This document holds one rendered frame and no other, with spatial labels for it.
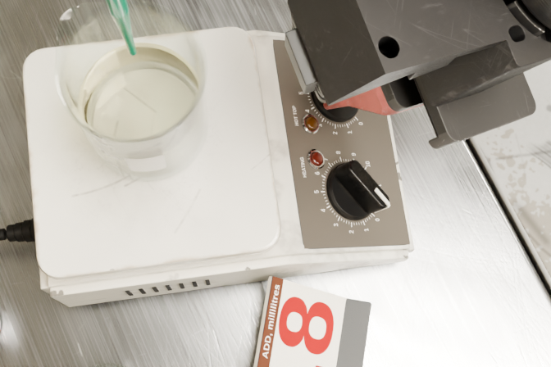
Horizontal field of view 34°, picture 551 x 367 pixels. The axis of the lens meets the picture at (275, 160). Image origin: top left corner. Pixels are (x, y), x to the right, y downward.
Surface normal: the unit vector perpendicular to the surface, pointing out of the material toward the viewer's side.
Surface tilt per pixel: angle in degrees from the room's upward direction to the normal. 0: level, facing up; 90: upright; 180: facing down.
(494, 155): 0
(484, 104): 31
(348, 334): 0
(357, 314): 0
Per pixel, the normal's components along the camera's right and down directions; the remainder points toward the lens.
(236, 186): 0.04, -0.25
